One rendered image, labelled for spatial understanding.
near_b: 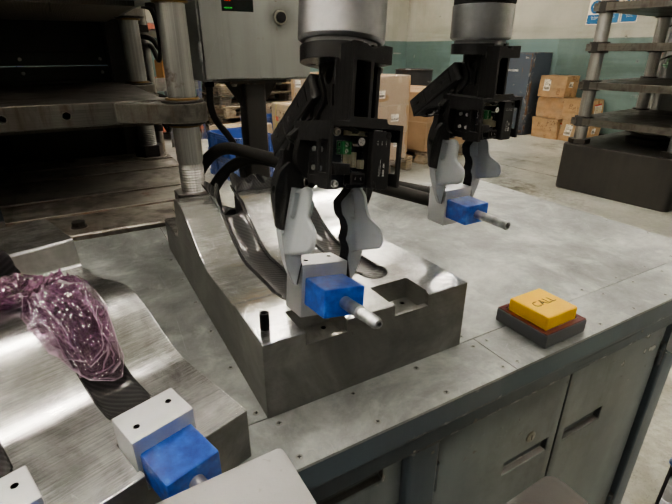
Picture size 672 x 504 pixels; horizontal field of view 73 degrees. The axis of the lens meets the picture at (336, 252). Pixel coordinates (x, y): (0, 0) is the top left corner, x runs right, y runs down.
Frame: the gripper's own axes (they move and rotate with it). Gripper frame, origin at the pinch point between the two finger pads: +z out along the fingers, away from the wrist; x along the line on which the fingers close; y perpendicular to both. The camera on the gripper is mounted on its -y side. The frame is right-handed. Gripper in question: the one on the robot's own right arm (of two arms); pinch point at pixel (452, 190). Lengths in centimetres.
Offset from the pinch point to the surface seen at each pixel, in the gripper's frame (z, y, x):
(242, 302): 6.1, 6.0, -35.2
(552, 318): 11.6, 19.6, 0.2
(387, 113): 35, -316, 213
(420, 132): 61, -341, 275
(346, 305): 1.5, 18.9, -29.5
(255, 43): -21, -72, -3
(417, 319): 9.0, 14.6, -17.5
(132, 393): 9.9, 10.5, -47.6
